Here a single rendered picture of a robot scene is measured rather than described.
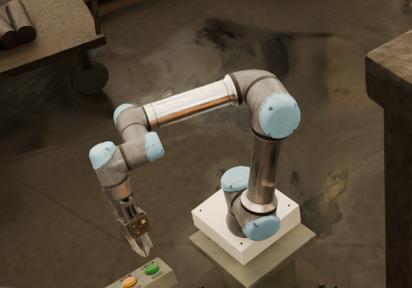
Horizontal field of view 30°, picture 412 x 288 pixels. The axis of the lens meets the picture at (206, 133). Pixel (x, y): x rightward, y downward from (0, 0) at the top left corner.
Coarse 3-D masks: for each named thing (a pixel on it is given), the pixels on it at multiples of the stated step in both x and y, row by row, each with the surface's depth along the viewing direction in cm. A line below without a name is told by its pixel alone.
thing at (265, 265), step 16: (192, 240) 271; (208, 240) 270; (288, 240) 264; (304, 240) 263; (208, 256) 265; (224, 256) 263; (256, 256) 261; (272, 256) 260; (288, 256) 259; (224, 272) 261; (240, 272) 257; (256, 272) 256; (272, 272) 257
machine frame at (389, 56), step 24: (384, 48) 93; (408, 48) 93; (384, 72) 91; (408, 72) 89; (384, 96) 93; (408, 96) 89; (384, 120) 102; (408, 120) 91; (384, 144) 105; (408, 144) 99; (384, 168) 108; (408, 168) 102; (384, 192) 111; (408, 192) 105; (408, 216) 108; (408, 240) 111; (408, 264) 114
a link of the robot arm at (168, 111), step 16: (224, 80) 223; (240, 80) 221; (176, 96) 220; (192, 96) 220; (208, 96) 220; (224, 96) 221; (240, 96) 221; (128, 112) 218; (144, 112) 217; (160, 112) 218; (176, 112) 218; (192, 112) 220
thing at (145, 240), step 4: (140, 236) 219; (144, 236) 219; (144, 240) 220; (148, 240) 217; (144, 244) 220; (148, 244) 219; (152, 244) 217; (144, 248) 221; (148, 248) 221; (148, 252) 221
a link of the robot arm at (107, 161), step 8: (104, 144) 208; (112, 144) 207; (96, 152) 205; (104, 152) 204; (112, 152) 206; (120, 152) 206; (96, 160) 205; (104, 160) 205; (112, 160) 206; (120, 160) 206; (96, 168) 206; (104, 168) 206; (112, 168) 206; (120, 168) 207; (104, 176) 207; (112, 176) 207; (120, 176) 208; (104, 184) 208; (112, 184) 207
